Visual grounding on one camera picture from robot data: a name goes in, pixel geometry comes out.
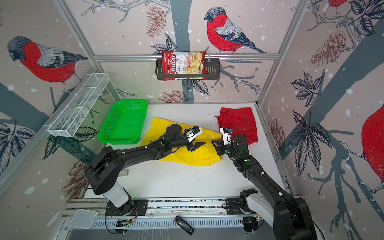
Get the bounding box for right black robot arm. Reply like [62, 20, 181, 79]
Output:
[212, 135, 318, 240]

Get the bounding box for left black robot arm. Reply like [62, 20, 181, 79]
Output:
[85, 124, 204, 208]

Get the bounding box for white wire mesh basket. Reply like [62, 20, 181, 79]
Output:
[48, 73, 110, 137]

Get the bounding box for black wall basket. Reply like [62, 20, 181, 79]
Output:
[155, 58, 221, 81]

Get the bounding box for red shorts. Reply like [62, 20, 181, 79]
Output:
[218, 108, 259, 145]

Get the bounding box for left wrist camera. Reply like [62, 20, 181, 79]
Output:
[184, 126, 203, 143]

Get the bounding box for black remote-like device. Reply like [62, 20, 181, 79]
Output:
[174, 216, 195, 236]

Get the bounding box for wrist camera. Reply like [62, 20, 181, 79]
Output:
[184, 126, 203, 143]
[220, 127, 233, 146]

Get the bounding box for horizontal aluminium frame bar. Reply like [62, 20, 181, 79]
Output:
[93, 53, 280, 63]

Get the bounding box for green plastic tray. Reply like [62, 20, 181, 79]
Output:
[98, 100, 149, 145]

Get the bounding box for red cassava chips bag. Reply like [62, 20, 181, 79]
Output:
[162, 51, 207, 75]

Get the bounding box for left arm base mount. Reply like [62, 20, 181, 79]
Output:
[105, 198, 149, 217]

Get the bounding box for white square pad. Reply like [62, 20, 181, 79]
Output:
[70, 209, 99, 230]

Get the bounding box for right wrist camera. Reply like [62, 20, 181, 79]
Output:
[220, 127, 233, 146]

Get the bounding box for yellow shorts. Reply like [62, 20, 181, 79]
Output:
[140, 118, 222, 167]

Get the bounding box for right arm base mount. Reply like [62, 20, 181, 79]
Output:
[222, 189, 272, 216]

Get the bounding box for aluminium rail base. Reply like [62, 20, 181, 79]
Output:
[60, 198, 269, 234]

